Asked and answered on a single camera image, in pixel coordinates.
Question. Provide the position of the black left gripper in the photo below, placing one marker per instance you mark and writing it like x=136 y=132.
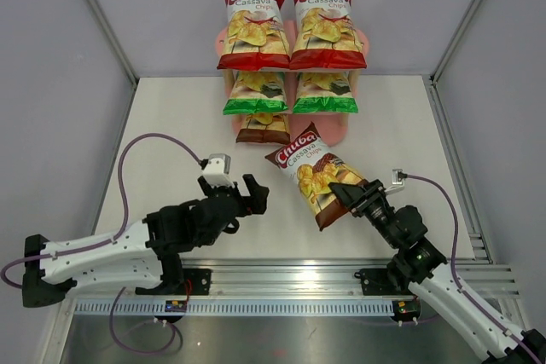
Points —
x=255 y=204

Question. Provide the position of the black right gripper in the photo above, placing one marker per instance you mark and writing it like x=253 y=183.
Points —
x=350 y=193

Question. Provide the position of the brown Chuba chips bag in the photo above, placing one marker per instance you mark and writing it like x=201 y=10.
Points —
x=264 y=128
x=312 y=165

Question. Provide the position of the green Chuba chips bag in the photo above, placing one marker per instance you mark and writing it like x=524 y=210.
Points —
x=324 y=92
x=257 y=92

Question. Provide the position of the red Chuba chips bag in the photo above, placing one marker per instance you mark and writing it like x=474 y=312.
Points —
x=255 y=39
x=326 y=37

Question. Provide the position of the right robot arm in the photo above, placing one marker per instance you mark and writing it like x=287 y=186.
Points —
x=423 y=270

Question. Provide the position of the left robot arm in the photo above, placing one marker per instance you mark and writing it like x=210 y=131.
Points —
x=51 y=267

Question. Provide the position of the pink three-tier shelf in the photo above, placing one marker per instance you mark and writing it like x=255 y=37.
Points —
x=332 y=127

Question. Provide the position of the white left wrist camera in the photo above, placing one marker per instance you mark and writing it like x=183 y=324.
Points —
x=215 y=170

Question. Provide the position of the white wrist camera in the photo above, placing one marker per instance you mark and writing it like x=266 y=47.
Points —
x=215 y=170
x=398 y=182

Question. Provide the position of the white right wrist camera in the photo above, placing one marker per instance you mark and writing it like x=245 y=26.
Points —
x=398 y=182

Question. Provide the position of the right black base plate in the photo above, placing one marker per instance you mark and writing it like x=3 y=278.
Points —
x=376 y=282

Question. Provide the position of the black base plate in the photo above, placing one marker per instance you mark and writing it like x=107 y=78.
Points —
x=193 y=282
x=376 y=282

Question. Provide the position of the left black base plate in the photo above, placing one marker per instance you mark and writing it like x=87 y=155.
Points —
x=193 y=282

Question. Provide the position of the aluminium mounting rail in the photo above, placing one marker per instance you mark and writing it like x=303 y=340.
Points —
x=280 y=278

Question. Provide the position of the white slotted cable duct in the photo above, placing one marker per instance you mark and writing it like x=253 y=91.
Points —
x=234 y=307

